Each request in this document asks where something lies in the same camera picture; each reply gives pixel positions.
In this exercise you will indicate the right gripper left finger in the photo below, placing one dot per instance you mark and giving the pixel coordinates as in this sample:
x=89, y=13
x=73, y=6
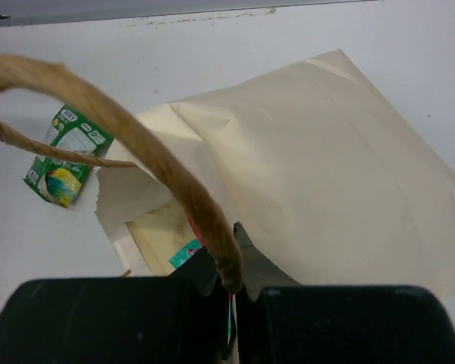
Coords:
x=183, y=317

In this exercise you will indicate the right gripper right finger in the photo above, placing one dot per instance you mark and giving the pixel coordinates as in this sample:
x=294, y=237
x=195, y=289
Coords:
x=282, y=321

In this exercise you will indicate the teal snack packet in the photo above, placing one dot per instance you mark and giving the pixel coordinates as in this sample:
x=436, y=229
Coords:
x=185, y=253

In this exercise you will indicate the beige paper bag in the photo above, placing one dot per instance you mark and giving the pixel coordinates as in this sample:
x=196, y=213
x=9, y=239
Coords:
x=330, y=182

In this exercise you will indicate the red snack packet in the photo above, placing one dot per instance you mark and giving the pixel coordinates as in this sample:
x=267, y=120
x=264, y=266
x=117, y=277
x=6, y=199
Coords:
x=195, y=231

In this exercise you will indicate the yellow snack packet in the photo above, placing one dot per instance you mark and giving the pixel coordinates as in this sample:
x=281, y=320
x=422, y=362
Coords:
x=159, y=234

